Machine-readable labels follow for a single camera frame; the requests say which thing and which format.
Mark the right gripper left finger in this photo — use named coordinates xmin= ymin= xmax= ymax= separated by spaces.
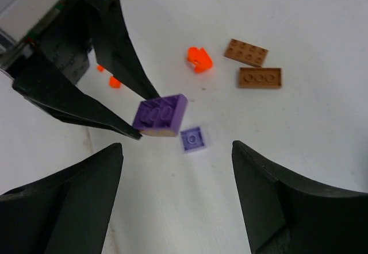
xmin=1 ymin=143 xmax=124 ymax=253

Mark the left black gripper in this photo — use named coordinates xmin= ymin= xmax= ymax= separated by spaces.
xmin=1 ymin=0 xmax=159 ymax=140

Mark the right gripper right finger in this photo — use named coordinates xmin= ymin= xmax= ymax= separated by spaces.
xmin=232 ymin=141 xmax=367 ymax=253

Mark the dark purple lego brick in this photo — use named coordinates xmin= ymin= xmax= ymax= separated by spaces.
xmin=132 ymin=94 xmax=188 ymax=137

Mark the lavender square lego brick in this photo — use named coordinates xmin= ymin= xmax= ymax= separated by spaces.
xmin=180 ymin=126 xmax=207 ymax=153

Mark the brown lego plate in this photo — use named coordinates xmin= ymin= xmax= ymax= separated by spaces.
xmin=237 ymin=67 xmax=282 ymax=89
xmin=224 ymin=39 xmax=268 ymax=67

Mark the tiny orange lego piece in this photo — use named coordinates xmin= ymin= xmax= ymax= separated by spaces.
xmin=97 ymin=65 xmax=105 ymax=72

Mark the orange small lego stud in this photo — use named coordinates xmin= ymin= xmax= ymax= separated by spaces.
xmin=109 ymin=76 xmax=121 ymax=89

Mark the orange lego dish piece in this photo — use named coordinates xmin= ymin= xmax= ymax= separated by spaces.
xmin=187 ymin=47 xmax=213 ymax=74

